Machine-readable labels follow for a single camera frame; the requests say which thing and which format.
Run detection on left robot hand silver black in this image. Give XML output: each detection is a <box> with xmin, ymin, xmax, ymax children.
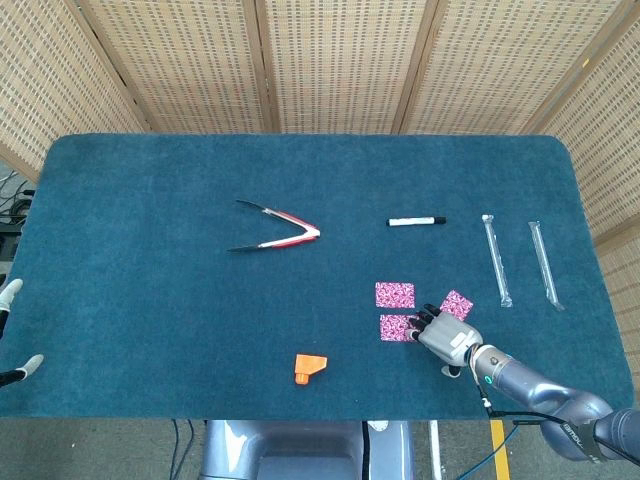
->
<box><xmin>0</xmin><ymin>278</ymin><xmax>45</xmax><ymax>389</ymax></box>

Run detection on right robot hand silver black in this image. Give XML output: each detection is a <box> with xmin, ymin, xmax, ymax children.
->
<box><xmin>405</xmin><ymin>303</ymin><xmax>485</xmax><ymax>379</ymax></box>

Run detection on pink patterned card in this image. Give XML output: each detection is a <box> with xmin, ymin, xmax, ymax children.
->
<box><xmin>374</xmin><ymin>281</ymin><xmax>416</xmax><ymax>309</ymax></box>
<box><xmin>378</xmin><ymin>313</ymin><xmax>422</xmax><ymax>344</ymax></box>
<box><xmin>438</xmin><ymin>289</ymin><xmax>475</xmax><ymax>322</ymax></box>

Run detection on black power strip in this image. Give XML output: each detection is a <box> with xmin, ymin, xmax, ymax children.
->
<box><xmin>0</xmin><ymin>222</ymin><xmax>24</xmax><ymax>261</ymax></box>

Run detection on clear wrapped straw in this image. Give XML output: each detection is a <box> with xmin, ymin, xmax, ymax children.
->
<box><xmin>527</xmin><ymin>220</ymin><xmax>566</xmax><ymax>312</ymax></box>
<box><xmin>481</xmin><ymin>213</ymin><xmax>514</xmax><ymax>309</ymax></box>

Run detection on white marker black cap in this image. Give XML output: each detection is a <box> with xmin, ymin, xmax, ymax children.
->
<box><xmin>385</xmin><ymin>215</ymin><xmax>447</xmax><ymax>228</ymax></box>

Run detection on yellow floor tape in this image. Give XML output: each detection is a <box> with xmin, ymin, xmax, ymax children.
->
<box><xmin>489</xmin><ymin>419</ymin><xmax>512</xmax><ymax>480</ymax></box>

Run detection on teal carpet table cover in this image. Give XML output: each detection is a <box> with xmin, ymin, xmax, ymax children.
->
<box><xmin>0</xmin><ymin>133</ymin><xmax>632</xmax><ymax>421</ymax></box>

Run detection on orange plastic block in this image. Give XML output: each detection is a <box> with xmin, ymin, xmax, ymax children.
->
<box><xmin>293</xmin><ymin>353</ymin><xmax>329</xmax><ymax>386</ymax></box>

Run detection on grey robot torso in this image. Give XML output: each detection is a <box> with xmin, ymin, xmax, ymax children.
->
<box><xmin>198</xmin><ymin>419</ymin><xmax>416</xmax><ymax>480</ymax></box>

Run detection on woven bamboo screen panel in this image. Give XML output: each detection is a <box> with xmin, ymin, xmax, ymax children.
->
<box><xmin>74</xmin><ymin>0</ymin><xmax>279</xmax><ymax>135</ymax></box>
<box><xmin>392</xmin><ymin>0</ymin><xmax>624</xmax><ymax>135</ymax></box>
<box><xmin>0</xmin><ymin>0</ymin><xmax>151</xmax><ymax>184</ymax></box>
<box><xmin>254</xmin><ymin>0</ymin><xmax>441</xmax><ymax>135</ymax></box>
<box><xmin>522</xmin><ymin>0</ymin><xmax>640</xmax><ymax>351</ymax></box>

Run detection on black floor cables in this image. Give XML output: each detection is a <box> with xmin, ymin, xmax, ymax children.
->
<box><xmin>0</xmin><ymin>169</ymin><xmax>36</xmax><ymax>226</ymax></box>

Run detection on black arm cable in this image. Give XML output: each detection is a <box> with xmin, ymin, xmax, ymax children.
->
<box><xmin>478</xmin><ymin>384</ymin><xmax>626</xmax><ymax>464</ymax></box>

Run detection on blue floor cable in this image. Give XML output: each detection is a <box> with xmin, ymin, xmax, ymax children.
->
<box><xmin>167</xmin><ymin>418</ymin><xmax>197</xmax><ymax>480</ymax></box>
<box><xmin>462</xmin><ymin>424</ymin><xmax>519</xmax><ymax>476</ymax></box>

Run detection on metal tongs red handles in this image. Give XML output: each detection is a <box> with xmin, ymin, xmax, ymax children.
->
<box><xmin>227</xmin><ymin>199</ymin><xmax>322</xmax><ymax>253</ymax></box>

